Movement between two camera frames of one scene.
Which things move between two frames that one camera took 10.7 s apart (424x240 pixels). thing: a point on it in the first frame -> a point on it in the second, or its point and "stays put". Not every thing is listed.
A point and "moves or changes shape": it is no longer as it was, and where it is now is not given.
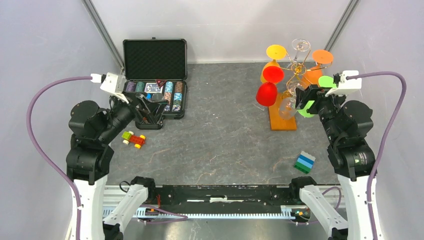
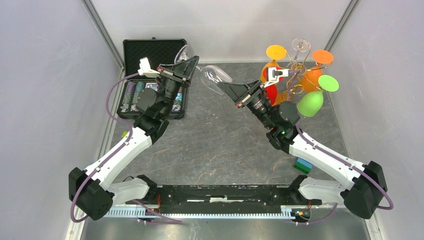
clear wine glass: x=288 y=106 moves or changes shape
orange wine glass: x=311 y=76 stays put
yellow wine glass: x=274 y=52 stays put
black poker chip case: x=160 y=66 stays put
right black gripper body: x=314 y=92 -> x=255 y=88
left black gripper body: x=140 y=113 -> x=174 y=75
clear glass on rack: x=300 y=44 stays put
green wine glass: x=324 y=81 stays put
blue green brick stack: x=305 y=162 stays put
